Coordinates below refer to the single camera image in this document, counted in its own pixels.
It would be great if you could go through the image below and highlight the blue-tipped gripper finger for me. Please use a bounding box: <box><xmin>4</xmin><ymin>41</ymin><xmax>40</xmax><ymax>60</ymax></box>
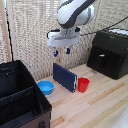
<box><xmin>65</xmin><ymin>46</ymin><xmax>72</xmax><ymax>55</ymax></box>
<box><xmin>53</xmin><ymin>46</ymin><xmax>59</xmax><ymax>58</ymax></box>

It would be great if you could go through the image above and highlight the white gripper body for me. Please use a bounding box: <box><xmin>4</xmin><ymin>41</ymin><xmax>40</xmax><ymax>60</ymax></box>
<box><xmin>46</xmin><ymin>28</ymin><xmax>81</xmax><ymax>49</ymax></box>

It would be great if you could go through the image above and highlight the cornflower blue bowl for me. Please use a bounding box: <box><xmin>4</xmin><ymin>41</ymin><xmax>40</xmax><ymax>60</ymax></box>
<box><xmin>36</xmin><ymin>80</ymin><xmax>55</xmax><ymax>96</ymax></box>

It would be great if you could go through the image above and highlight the dark blue flat box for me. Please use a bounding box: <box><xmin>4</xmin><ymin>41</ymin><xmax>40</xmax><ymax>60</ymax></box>
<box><xmin>52</xmin><ymin>62</ymin><xmax>79</xmax><ymax>94</ymax></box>

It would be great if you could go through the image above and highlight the red plastic cup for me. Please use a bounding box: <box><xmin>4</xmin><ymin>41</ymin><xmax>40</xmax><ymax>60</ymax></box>
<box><xmin>77</xmin><ymin>77</ymin><xmax>91</xmax><ymax>94</ymax></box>

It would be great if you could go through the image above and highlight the black hard case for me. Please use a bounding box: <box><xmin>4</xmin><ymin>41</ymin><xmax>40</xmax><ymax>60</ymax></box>
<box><xmin>86</xmin><ymin>28</ymin><xmax>128</xmax><ymax>80</ymax></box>

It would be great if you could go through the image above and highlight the black fabric storage bin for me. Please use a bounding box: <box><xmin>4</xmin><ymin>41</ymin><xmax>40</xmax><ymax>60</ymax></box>
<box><xmin>0</xmin><ymin>60</ymin><xmax>53</xmax><ymax>128</ymax></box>

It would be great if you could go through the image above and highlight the black cable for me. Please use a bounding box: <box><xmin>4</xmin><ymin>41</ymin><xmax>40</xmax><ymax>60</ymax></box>
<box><xmin>79</xmin><ymin>18</ymin><xmax>128</xmax><ymax>37</ymax></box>

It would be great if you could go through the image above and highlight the wooden post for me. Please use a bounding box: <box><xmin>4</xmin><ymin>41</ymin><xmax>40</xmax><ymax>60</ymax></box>
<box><xmin>0</xmin><ymin>0</ymin><xmax>12</xmax><ymax>64</ymax></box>

